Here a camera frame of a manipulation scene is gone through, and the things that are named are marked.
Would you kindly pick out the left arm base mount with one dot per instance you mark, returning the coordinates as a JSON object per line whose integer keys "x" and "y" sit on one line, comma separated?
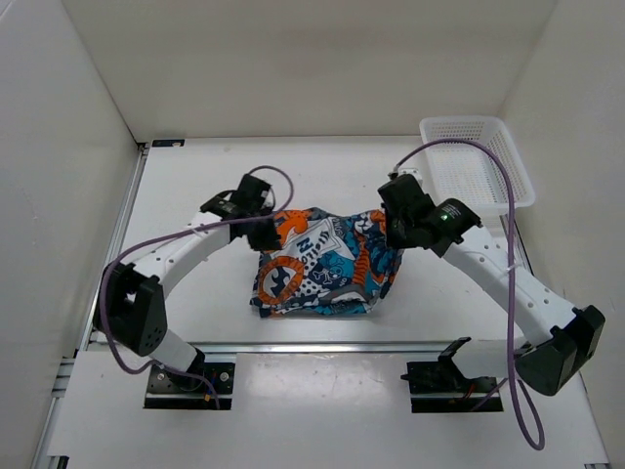
{"x": 166, "y": 390}

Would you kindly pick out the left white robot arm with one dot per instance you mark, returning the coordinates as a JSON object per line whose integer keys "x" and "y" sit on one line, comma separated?
{"x": 131, "y": 310}

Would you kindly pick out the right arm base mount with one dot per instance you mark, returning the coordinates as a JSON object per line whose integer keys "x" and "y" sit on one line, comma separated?
{"x": 434, "y": 391}

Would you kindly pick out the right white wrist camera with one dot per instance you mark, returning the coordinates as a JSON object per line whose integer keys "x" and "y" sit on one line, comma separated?
{"x": 411, "y": 171}

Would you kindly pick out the front aluminium rail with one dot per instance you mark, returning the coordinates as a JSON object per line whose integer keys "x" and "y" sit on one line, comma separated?
{"x": 397, "y": 347}

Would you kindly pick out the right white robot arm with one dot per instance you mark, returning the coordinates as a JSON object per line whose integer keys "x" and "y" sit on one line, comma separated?
{"x": 559, "y": 336}

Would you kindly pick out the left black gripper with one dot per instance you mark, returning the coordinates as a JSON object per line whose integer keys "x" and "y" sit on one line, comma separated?
{"x": 269, "y": 242}

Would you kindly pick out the small black label sticker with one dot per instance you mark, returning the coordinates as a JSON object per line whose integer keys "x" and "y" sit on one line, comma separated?
{"x": 168, "y": 143}

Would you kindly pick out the colourful patterned shorts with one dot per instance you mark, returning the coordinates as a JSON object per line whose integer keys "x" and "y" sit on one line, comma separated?
{"x": 327, "y": 264}

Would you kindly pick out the white plastic basket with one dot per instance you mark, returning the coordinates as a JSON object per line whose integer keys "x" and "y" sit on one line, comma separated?
{"x": 463, "y": 172}

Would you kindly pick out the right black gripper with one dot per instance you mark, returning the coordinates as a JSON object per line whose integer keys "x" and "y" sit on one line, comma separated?
{"x": 392, "y": 238}

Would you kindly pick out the right aluminium rail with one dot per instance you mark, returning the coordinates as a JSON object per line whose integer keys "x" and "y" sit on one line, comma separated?
{"x": 520, "y": 252}

